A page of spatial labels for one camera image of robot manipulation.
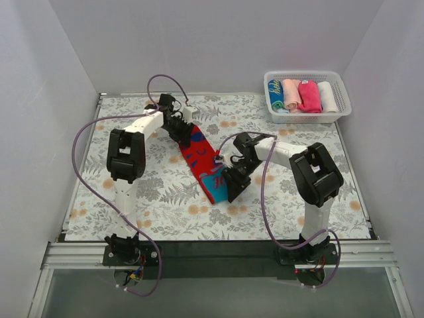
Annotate red blue towel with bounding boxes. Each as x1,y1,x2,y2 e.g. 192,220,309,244
179,125,228,204

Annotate pink red towel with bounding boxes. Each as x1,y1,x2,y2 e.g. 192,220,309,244
298,80,322,113

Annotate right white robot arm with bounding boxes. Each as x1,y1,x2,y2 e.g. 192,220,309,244
215,132,344,264

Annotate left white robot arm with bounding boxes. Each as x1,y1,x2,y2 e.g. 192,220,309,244
105,94,197,266

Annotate floral table mat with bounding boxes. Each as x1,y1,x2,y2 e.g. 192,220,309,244
64,95,370,241

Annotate peach rolled towel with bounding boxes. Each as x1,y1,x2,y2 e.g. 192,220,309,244
281,79,302,111

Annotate blue printed rolled towel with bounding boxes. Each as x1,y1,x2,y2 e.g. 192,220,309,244
268,79,285,110

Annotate white rolled towel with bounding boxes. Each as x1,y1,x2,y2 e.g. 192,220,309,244
317,81,339,113

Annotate white plastic basket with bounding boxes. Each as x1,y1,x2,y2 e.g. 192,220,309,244
264,70,352,124

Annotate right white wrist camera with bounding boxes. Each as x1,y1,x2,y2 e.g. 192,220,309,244
214,154,233,167

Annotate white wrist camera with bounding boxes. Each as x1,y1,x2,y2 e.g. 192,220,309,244
182,106,199,121
214,154,233,167

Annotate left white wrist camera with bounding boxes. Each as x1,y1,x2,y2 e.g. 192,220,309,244
182,106,199,121

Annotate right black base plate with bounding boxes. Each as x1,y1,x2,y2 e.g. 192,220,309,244
276,242,339,266

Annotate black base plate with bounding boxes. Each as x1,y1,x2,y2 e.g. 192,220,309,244
276,242,339,266
102,244,158,266

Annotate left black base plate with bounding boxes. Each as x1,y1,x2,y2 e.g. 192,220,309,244
102,244,158,266

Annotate aluminium frame rail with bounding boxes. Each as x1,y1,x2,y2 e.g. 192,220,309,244
27,240,110,318

